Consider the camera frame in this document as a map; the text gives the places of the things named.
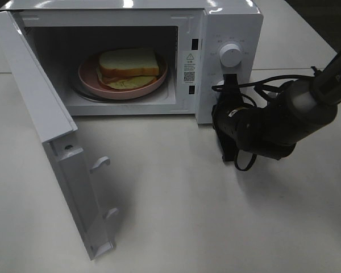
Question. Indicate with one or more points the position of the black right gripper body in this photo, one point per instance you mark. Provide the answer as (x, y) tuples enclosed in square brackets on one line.
[(245, 123)]

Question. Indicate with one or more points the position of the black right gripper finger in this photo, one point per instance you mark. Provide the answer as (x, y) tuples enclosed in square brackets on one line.
[(230, 84), (227, 145)]

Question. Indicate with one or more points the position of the white timer knob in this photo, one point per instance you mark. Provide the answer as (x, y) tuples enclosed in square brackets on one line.
[(220, 84)]

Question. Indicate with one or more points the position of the pink round plate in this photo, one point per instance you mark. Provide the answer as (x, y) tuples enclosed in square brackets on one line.
[(88, 76)]

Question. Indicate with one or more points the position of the toast sandwich with ham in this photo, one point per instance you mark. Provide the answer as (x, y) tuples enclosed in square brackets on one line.
[(125, 69)]

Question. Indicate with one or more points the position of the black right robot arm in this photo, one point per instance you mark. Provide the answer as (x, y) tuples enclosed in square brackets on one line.
[(297, 105)]

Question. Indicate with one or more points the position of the upper white power knob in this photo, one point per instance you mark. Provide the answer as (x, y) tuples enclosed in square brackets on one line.
[(231, 54)]

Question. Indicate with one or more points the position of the white microwave oven body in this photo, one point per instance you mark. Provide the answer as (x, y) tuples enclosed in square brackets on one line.
[(189, 34)]

